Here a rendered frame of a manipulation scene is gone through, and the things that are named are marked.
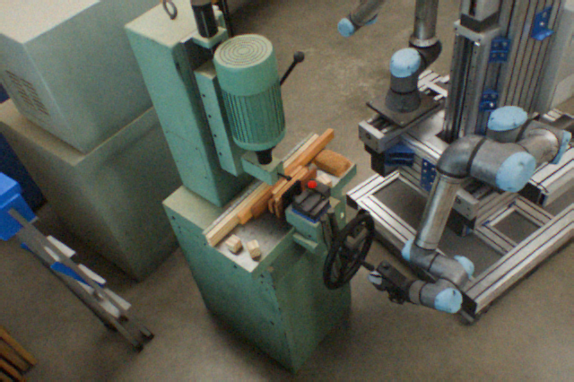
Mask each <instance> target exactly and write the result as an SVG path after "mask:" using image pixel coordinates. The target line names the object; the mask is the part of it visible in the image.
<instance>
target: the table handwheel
mask: <svg viewBox="0 0 574 382"><path fill-rule="evenodd" d="M364 222H366V224H367V231H366V232H365V233H364V234H363V235H362V236H361V237H360V238H359V239H358V240H357V241H356V242H355V243H354V244H353V243H350V242H345V243H344V240H345V239H346V238H347V236H348V235H349V234H350V232H352V231H353V230H354V229H355V228H356V227H357V226H359V225H360V224H362V223H364ZM374 231H375V224H374V220H373V218H372V217H371V216H370V215H368V214H366V213H363V214H359V215H357V216H356V217H354V218H353V219H350V220H349V222H348V223H347V224H346V225H345V226H344V227H343V229H342V230H341V231H340V233H339V234H338V235H337V237H336V239H335V238H334V237H332V240H333V244H332V246H331V247H330V249H329V253H328V255H327V258H326V261H325V265H324V270H323V281H324V285H325V286H326V287H327V288H328V289H329V290H338V289H340V288H342V287H343V286H344V285H345V284H346V283H348V282H349V281H350V280H351V279H352V278H353V277H354V275H355V274H356V273H357V272H358V270H359V269H360V267H361V264H360V261H361V260H363V261H364V260H365V258H366V256H367V254H368V253H369V251H370V246H371V243H372V240H373V237H374ZM364 239H365V240H364ZM363 240H364V243H363V246H362V248H361V252H360V248H359V245H360V244H361V243H362V241H363ZM338 251H339V253H340V257H341V258H342V259H344V262H343V265H342V268H341V271H340V273H339V275H338V279H337V281H336V282H332V280H331V272H332V267H333V264H334V261H335V258H336V255H337V253H338ZM355 260H356V261H355ZM354 261H355V262H354ZM348 262H350V263H352V262H354V264H353V265H352V267H351V268H350V270H349V271H347V272H346V273H344V271H345V269H346V266H347V265H348Z"/></svg>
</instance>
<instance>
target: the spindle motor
mask: <svg viewBox="0 0 574 382"><path fill-rule="evenodd" d="M214 64H215V68H216V72H217V75H218V79H219V84H220V86H221V90H222V96H223V100H224V105H225V108H226V112H227V116H228V119H229V123H230V130H231V131H232V135H233V139H234V141H235V143H236V144H237V145H238V146H239V147H241V148H243V149H246V150H250V151H262V150H265V149H269V148H271V147H274V146H276V145H277V144H278V143H279V142H280V141H281V140H282V139H283V138H284V137H285V134H286V124H285V118H284V112H283V100H282V94H281V88H280V82H279V74H278V68H277V63H276V56H275V49H274V46H273V44H272V43H271V42H270V41H269V40H268V39H266V38H262V37H259V35H254V34H246V35H238V36H235V37H232V38H230V39H228V40H226V41H225V42H223V43H222V44H221V45H220V46H219V47H218V48H217V49H216V52H215V55H214Z"/></svg>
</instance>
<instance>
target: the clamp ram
mask: <svg viewBox="0 0 574 382"><path fill-rule="evenodd" d="M301 194H302V187H301V181H300V180H299V179H297V180H296V181H295V182H294V183H293V184H292V185H290V186H289V187H288V188H287V189H286V190H285V192H284V193H283V194H282V195H281V197H282V201H283V210H285V209H286V208H287V207H288V206H289V205H290V204H292V203H293V202H294V201H295V200H296V199H297V198H298V197H299V196H300V195H301Z"/></svg>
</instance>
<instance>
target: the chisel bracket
mask: <svg viewBox="0 0 574 382"><path fill-rule="evenodd" d="M241 162H242V166H243V169H244V171H246V172H247V173H248V174H250V175H252V176H254V177H256V178H258V179H261V180H263V181H264V182H266V183H268V184H269V185H271V186H273V185H274V184H275V183H276V182H277V181H278V180H279V179H280V178H281V177H280V176H278V175H277V173H278V172H279V173H281V174H283V175H284V169H283V162H282V161H281V160H279V158H277V157H275V156H273V161H272V162H271V163H270V164H268V165H261V164H258V162H257V156H256V154H255V152H254V151H250V150H248V151H247V152H246V153H244V154H243V155H242V156H241Z"/></svg>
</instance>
